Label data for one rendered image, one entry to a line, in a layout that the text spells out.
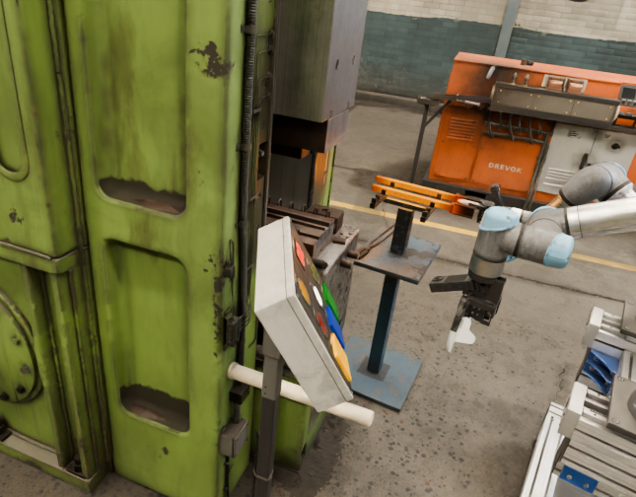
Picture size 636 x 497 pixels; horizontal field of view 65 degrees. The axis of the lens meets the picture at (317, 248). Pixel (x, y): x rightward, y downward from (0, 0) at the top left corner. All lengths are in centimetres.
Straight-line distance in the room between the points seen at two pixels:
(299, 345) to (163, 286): 69
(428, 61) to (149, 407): 795
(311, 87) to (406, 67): 781
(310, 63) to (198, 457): 127
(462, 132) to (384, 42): 438
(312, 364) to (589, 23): 846
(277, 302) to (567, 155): 447
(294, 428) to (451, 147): 368
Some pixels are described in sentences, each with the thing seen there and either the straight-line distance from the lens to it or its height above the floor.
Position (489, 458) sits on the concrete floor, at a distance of 240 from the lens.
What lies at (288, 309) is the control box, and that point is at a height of 117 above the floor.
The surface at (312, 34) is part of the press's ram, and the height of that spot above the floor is 158.
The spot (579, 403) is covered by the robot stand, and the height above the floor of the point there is 77.
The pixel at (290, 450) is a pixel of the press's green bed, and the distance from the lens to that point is 205.
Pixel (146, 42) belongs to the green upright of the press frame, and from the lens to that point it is 133.
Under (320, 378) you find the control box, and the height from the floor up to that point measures 101.
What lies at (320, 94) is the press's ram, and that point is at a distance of 134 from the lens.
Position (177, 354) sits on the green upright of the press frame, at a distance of 165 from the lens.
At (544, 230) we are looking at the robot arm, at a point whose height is 127.
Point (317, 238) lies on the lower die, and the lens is 157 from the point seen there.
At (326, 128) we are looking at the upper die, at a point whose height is 134.
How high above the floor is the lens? 167
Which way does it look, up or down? 27 degrees down
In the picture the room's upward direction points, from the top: 7 degrees clockwise
